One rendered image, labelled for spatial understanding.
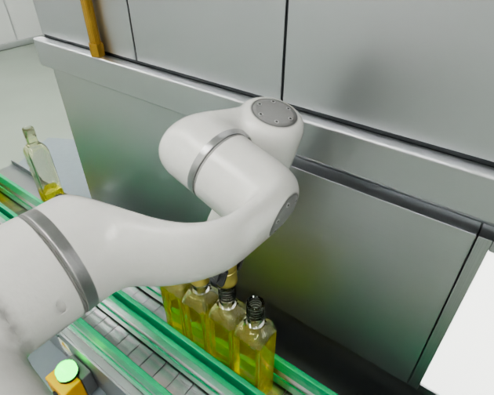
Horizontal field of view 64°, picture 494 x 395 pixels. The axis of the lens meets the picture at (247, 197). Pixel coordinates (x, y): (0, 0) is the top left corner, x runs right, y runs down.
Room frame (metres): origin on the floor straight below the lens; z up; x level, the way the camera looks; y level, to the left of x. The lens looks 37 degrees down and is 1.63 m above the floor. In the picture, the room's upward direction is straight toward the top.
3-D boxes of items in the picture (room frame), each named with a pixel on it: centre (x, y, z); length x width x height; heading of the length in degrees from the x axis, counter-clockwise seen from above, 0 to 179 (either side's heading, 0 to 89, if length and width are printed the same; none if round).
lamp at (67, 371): (0.45, 0.38, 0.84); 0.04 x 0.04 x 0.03
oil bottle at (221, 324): (0.42, 0.03, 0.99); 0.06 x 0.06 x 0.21; 54
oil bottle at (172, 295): (0.49, 0.13, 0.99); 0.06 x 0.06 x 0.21; 54
